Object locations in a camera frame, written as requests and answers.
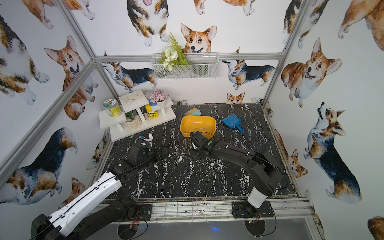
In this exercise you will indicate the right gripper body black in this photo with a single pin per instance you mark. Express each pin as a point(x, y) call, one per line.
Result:
point(195, 137)

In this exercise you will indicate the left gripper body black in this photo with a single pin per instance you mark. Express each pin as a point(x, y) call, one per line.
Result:
point(152, 149)

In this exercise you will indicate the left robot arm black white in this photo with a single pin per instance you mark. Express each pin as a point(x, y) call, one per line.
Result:
point(77, 220)

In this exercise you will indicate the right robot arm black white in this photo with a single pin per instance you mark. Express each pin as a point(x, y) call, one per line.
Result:
point(263, 168)

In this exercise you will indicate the scattered nails on table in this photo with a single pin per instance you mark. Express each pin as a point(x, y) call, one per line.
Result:
point(189, 152)

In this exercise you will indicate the yellow plastic storage box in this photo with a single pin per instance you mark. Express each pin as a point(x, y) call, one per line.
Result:
point(205, 125)

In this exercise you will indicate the small green plant woven pot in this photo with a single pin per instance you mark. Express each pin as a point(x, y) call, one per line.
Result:
point(133, 121)

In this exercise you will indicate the blue plastic dustpan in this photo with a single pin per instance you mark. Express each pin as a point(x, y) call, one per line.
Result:
point(233, 122)

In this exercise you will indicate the yellow bottle with blue cap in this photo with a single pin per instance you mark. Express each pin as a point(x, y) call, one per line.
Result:
point(153, 114)

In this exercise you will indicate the white tiered display shelf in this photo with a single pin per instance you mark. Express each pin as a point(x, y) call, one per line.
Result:
point(134, 101)

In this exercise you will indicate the pink flowers in white pot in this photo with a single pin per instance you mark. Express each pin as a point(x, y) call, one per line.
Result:
point(160, 97)

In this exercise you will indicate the artificial green white flower bouquet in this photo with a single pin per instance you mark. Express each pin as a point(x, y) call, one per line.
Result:
point(173, 56)

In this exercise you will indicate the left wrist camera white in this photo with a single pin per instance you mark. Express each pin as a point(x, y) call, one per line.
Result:
point(146, 137)

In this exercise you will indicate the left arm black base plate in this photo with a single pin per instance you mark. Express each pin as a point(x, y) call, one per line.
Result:
point(136, 212)

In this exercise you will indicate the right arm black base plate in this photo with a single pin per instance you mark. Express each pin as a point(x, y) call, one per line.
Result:
point(244, 210)

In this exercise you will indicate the white wire wall basket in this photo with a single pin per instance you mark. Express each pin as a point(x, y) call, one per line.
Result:
point(201, 66)

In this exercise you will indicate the aluminium front rail frame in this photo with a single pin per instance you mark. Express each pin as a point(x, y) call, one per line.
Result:
point(220, 210)

